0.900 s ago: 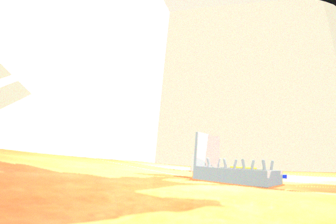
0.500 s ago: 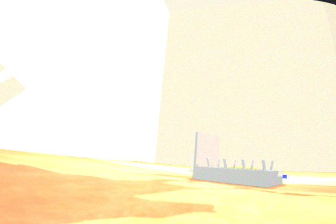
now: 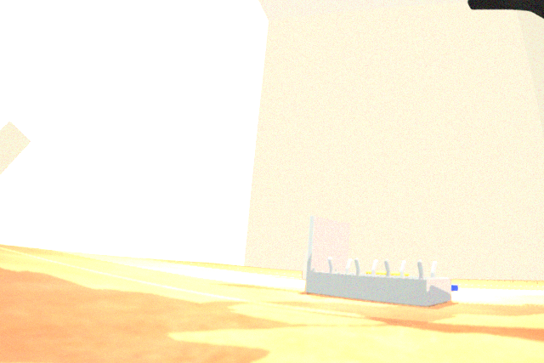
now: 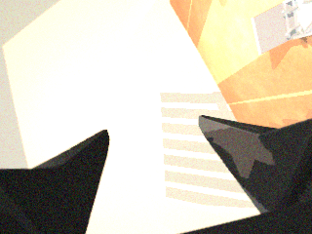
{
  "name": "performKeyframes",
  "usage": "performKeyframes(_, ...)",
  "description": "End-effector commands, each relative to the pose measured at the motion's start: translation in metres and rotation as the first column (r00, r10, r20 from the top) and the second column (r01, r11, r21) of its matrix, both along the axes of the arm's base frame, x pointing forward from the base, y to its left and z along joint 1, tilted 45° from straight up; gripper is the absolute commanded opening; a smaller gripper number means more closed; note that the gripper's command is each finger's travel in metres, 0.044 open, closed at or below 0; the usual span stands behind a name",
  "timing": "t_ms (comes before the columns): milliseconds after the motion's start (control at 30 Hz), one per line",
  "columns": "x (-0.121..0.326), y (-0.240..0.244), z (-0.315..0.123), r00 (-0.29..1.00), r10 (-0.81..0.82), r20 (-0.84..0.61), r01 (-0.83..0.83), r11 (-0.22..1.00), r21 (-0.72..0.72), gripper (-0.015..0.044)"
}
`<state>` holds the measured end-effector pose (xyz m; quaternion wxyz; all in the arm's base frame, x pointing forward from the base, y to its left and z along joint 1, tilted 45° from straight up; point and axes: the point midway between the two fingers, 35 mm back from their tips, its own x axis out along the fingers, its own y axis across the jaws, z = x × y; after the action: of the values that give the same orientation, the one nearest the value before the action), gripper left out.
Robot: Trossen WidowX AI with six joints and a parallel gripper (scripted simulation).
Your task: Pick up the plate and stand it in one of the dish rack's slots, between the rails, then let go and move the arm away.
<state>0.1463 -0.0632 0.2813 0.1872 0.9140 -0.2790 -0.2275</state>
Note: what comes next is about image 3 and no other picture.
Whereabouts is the white dish rack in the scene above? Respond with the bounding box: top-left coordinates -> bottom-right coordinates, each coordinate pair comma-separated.
305,215 -> 451,307

